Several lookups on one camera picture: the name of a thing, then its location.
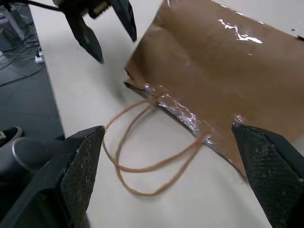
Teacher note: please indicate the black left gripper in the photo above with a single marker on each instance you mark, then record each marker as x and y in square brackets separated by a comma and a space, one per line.
[95, 6]

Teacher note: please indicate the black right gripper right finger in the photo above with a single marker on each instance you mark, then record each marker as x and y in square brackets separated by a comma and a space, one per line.
[270, 166]

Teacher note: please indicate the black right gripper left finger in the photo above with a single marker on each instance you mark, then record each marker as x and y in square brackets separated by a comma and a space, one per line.
[71, 180]

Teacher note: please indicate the silver rounded robot body part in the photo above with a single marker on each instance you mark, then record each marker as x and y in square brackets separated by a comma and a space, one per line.
[23, 154]

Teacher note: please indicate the white power strip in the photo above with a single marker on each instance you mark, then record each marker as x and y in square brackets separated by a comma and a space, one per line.
[39, 57]

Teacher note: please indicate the black shoe with white sole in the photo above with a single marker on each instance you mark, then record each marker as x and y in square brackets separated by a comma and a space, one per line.
[10, 134]

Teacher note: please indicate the grey metal equipment stand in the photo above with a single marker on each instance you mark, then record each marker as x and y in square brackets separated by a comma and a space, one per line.
[14, 21]

